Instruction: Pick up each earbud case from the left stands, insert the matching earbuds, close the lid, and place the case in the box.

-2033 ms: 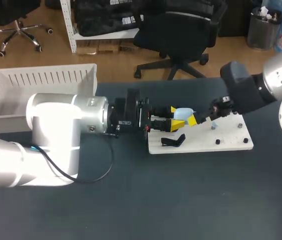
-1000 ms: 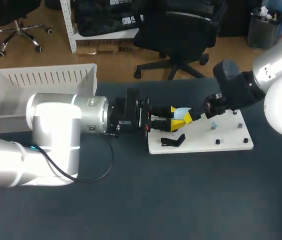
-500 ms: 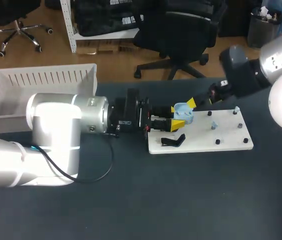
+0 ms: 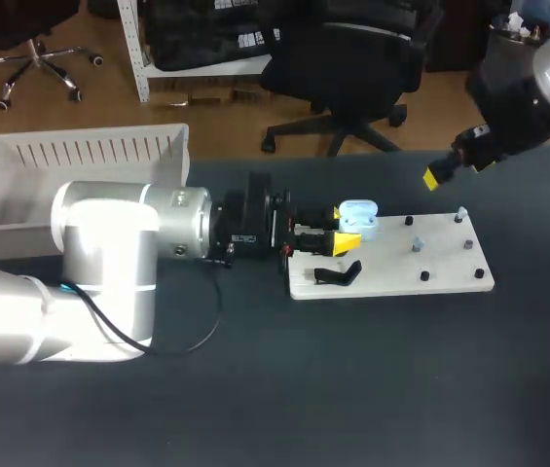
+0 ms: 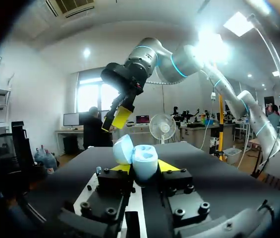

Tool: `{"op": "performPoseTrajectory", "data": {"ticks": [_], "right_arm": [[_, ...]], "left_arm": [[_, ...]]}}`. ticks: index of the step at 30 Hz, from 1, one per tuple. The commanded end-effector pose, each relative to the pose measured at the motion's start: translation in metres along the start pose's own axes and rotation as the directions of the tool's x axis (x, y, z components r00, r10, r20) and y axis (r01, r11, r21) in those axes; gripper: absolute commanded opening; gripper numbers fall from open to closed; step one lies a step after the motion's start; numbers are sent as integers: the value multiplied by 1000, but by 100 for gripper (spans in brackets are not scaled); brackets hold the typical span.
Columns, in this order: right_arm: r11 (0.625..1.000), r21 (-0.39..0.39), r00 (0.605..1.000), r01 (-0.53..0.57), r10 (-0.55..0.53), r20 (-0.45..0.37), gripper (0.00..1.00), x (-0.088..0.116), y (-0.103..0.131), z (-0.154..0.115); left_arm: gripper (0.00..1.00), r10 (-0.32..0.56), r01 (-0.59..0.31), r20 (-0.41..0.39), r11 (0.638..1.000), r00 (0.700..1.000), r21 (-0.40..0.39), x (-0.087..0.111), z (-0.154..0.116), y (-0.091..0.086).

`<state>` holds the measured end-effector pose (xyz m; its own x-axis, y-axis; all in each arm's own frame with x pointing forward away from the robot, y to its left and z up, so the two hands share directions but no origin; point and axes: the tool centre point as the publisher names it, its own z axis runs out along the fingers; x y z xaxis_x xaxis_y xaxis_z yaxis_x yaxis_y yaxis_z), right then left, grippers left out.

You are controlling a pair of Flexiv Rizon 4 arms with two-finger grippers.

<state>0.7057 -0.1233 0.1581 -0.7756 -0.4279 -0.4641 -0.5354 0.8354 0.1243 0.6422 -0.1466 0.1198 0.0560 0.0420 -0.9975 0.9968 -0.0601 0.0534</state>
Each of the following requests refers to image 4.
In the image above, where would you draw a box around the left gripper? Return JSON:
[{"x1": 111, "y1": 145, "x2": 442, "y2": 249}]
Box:
[{"x1": 209, "y1": 171, "x2": 363, "y2": 271}]

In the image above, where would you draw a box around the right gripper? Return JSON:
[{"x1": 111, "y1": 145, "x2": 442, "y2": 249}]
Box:
[{"x1": 422, "y1": 123, "x2": 505, "y2": 192}]

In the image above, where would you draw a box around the pale blue earbud case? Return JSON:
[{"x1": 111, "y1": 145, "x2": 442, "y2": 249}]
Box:
[{"x1": 337, "y1": 199, "x2": 381, "y2": 243}]

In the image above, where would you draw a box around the white plate with black stands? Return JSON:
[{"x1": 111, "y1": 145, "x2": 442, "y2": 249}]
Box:
[{"x1": 285, "y1": 211, "x2": 495, "y2": 301}]

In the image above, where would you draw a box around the black office chair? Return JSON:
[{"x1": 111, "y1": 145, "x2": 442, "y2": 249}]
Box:
[{"x1": 259, "y1": 18, "x2": 427, "y2": 158}]

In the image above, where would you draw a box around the black waste bin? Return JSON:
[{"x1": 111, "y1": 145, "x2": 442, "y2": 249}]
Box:
[{"x1": 487, "y1": 12, "x2": 550, "y2": 82}]

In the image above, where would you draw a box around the black bag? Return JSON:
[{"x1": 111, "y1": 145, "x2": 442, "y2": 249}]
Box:
[{"x1": 140, "y1": 0, "x2": 285, "y2": 73}]

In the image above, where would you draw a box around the white metal shelf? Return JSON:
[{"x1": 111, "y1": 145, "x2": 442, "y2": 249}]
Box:
[{"x1": 116, "y1": 0, "x2": 275, "y2": 104}]

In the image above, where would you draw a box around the grey slotted basket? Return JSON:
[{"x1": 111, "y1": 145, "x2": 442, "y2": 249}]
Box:
[{"x1": 0, "y1": 123, "x2": 191, "y2": 261}]

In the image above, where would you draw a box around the office chair with chrome base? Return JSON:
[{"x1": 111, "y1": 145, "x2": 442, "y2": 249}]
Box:
[{"x1": 0, "y1": 0, "x2": 106, "y2": 111}]

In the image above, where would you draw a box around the black cable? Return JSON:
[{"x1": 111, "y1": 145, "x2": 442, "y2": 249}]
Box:
[{"x1": 58, "y1": 252, "x2": 235, "y2": 355}]

